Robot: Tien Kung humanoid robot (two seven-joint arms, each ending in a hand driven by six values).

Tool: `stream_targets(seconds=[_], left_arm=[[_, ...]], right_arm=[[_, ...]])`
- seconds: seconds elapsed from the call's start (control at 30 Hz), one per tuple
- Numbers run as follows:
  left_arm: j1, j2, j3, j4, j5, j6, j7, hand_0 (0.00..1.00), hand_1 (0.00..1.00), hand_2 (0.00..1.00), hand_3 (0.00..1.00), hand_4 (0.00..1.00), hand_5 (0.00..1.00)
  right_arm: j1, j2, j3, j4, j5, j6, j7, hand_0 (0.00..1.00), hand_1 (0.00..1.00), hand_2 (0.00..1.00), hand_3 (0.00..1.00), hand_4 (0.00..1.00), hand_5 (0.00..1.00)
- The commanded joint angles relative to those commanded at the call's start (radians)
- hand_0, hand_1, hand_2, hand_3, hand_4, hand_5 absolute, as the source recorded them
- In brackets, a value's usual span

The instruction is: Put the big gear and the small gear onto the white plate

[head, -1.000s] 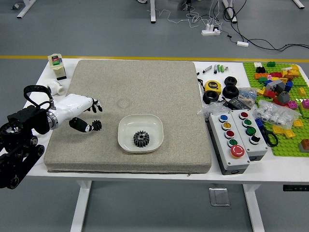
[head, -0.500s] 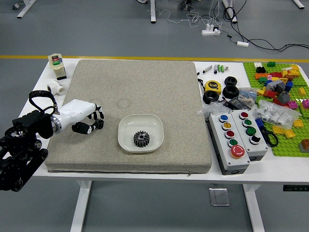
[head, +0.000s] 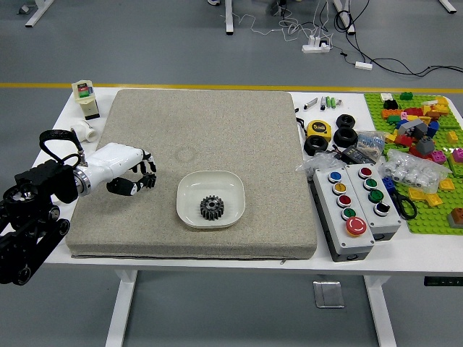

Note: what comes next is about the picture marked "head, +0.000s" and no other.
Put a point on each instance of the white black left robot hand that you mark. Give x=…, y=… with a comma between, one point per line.
x=114, y=160

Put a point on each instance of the small black gear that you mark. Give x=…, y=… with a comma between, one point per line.
x=149, y=181

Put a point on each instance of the large black gear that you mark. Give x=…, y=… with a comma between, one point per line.
x=212, y=207

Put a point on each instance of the grey five-button control box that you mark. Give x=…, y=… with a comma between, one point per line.
x=343, y=217

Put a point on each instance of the grey four-button control box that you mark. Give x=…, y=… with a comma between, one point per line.
x=380, y=202

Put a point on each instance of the white pipe tee fitting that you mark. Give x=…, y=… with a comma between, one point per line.
x=88, y=133

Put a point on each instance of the white square plate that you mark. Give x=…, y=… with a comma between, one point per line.
x=211, y=180

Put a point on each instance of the grey-brown cushion mat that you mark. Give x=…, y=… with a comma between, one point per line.
x=217, y=126

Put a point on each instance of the white background table leg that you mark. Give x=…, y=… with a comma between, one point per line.
x=345, y=18
x=229, y=18
x=38, y=12
x=448, y=5

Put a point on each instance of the clear empty plastic bag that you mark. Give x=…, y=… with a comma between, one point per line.
x=318, y=162

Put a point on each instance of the silver usb stick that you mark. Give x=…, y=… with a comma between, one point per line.
x=310, y=104

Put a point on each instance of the yellow tape measure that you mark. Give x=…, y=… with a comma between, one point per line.
x=318, y=129

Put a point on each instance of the black white small stick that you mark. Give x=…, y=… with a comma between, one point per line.
x=322, y=103

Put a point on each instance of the white power strip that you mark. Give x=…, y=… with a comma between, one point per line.
x=314, y=48

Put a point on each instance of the silver floor plate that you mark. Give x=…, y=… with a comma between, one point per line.
x=328, y=293

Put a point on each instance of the bag of blue resistors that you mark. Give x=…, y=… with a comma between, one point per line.
x=370, y=140

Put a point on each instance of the white floor adapter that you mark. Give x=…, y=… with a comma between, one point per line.
x=363, y=65

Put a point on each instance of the white toy brick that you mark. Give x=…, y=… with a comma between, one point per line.
x=386, y=96

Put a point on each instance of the black toy brick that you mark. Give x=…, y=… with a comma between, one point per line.
x=390, y=104

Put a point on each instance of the black scissors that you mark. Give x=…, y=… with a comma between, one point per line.
x=404, y=206

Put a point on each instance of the bag of white parts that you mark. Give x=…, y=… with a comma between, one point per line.
x=412, y=171

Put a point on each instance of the dark green toy brick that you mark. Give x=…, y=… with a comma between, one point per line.
x=407, y=95

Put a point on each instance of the grey blue brick vehicle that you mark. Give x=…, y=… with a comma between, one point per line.
x=412, y=127

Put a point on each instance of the green brick baseplate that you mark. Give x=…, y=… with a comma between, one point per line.
x=430, y=217

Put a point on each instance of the pink toy brick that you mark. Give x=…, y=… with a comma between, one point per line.
x=438, y=156

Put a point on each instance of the orange grey toy brick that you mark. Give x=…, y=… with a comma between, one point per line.
x=456, y=217

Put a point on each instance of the black table control panel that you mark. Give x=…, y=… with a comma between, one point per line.
x=443, y=281

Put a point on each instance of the cream switch box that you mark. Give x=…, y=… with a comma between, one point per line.
x=85, y=101

